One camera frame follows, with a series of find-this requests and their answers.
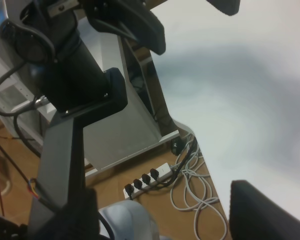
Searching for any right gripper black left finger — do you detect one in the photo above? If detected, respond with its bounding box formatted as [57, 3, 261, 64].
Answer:
[83, 0, 166, 55]

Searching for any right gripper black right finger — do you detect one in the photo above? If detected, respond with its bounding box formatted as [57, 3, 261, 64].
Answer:
[229, 180, 300, 240]

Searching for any black and grey right robot arm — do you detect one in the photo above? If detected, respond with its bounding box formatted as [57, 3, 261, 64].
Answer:
[0, 0, 300, 240]

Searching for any white power strip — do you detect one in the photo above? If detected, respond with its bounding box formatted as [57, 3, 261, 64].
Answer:
[123, 163, 173, 200]

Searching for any grey coiled cable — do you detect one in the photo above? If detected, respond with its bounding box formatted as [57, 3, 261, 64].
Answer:
[170, 134, 230, 240]

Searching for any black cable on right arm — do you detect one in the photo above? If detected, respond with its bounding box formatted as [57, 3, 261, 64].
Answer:
[0, 19, 58, 118]

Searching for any grey metal table frame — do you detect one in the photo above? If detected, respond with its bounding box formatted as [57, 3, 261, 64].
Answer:
[0, 28, 179, 178]

